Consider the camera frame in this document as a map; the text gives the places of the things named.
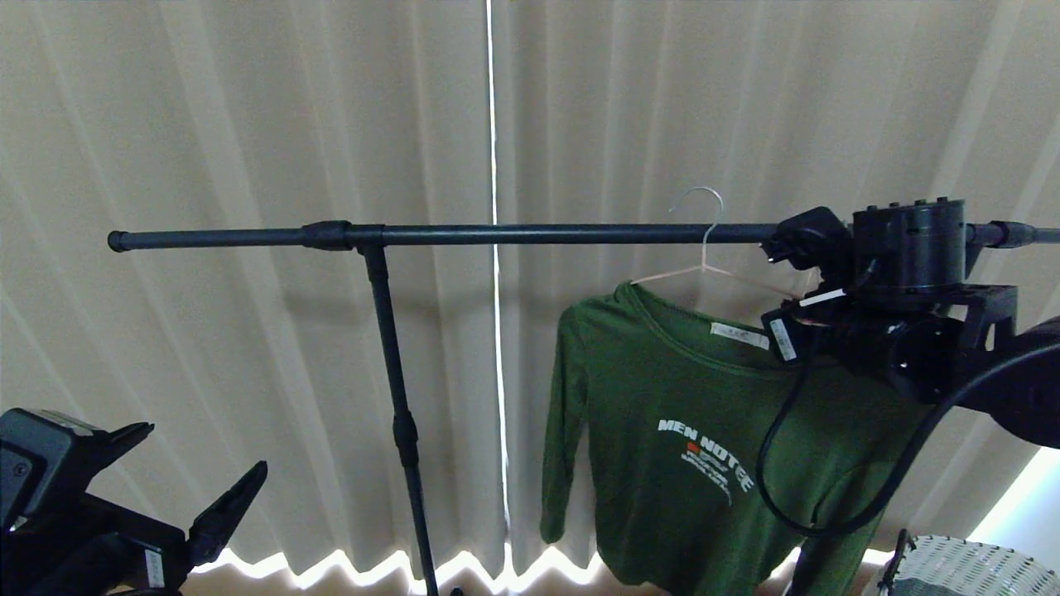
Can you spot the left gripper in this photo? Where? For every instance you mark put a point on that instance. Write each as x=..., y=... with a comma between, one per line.
x=83, y=555

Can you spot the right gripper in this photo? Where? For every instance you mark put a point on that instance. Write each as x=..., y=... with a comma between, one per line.
x=903, y=348

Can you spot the pink clothes hanger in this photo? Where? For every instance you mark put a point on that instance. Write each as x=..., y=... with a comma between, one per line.
x=704, y=248

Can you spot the green long-sleeved shirt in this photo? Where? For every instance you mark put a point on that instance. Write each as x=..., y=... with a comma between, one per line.
x=662, y=497

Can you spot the white laundry basket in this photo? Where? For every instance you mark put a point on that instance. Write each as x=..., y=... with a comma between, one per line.
x=969, y=571

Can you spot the black clothes rack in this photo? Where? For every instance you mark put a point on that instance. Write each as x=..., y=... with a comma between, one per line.
x=538, y=235

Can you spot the beige curtain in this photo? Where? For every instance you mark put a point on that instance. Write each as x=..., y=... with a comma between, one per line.
x=248, y=124

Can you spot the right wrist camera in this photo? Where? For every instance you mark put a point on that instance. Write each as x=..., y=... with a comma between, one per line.
x=807, y=240

